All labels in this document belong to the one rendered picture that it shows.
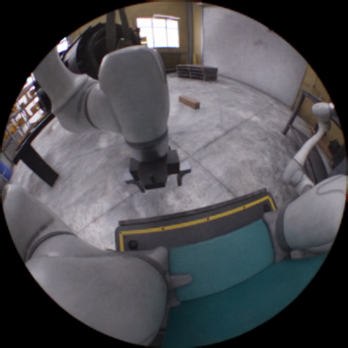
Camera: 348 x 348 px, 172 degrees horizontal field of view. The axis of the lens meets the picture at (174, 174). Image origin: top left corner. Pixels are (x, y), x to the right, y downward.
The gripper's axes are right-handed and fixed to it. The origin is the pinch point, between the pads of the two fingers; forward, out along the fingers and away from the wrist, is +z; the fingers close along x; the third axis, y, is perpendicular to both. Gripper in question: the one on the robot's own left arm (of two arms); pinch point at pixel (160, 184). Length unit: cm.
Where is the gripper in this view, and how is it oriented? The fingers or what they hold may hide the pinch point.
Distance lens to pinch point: 40.6
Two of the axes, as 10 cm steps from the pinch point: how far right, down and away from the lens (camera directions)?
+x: -9.8, 1.8, -0.7
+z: 0.4, 5.5, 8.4
